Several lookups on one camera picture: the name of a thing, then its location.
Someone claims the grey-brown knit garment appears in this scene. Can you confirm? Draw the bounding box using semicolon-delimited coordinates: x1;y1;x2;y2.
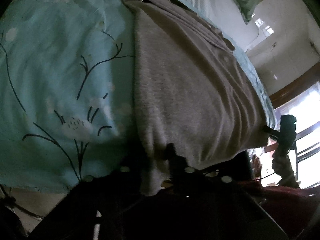
124;0;267;196

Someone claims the right hand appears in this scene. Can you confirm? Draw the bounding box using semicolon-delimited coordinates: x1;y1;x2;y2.
272;153;299;189

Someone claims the light blue floral bedsheet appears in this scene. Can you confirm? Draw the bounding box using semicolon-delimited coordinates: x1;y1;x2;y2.
1;0;276;193

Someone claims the white ribbed pillow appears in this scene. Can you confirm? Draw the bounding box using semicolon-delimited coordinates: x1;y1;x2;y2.
178;0;259;51

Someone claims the dark wooden door frame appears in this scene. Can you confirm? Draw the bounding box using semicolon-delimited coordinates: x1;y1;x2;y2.
270;62;320;109

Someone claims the black thin cable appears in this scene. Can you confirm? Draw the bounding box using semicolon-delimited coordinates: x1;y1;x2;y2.
0;184;45;222

